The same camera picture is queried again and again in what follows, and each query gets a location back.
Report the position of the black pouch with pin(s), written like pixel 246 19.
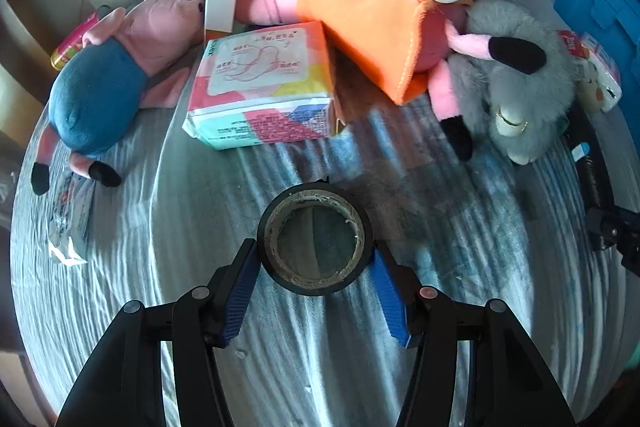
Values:
pixel 595 177

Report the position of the pink sanitary pad pack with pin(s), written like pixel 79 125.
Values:
pixel 260 72

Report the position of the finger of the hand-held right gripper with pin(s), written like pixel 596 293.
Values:
pixel 612 232

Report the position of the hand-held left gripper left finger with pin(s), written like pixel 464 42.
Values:
pixel 240 292

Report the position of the black tape roll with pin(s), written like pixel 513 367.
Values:
pixel 265 239

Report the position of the pink and white tissue pack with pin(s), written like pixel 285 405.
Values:
pixel 611 74

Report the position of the pink pig plush orange dress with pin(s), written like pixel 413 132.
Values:
pixel 370 22

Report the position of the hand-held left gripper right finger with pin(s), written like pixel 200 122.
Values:
pixel 392 302

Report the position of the pink can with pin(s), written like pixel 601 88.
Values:
pixel 70 47

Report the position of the small white duck plush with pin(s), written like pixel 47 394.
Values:
pixel 595 82

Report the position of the grey plush toy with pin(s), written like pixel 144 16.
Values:
pixel 520 102

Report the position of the clear plastic wrapper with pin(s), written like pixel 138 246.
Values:
pixel 70 217

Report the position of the pink pig plush blue body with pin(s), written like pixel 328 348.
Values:
pixel 95 102

